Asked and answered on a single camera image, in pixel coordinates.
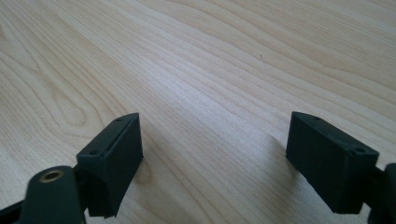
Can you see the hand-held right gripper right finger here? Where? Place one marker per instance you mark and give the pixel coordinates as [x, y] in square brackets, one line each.
[330, 168]

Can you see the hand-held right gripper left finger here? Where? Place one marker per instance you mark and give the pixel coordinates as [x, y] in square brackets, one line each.
[112, 161]

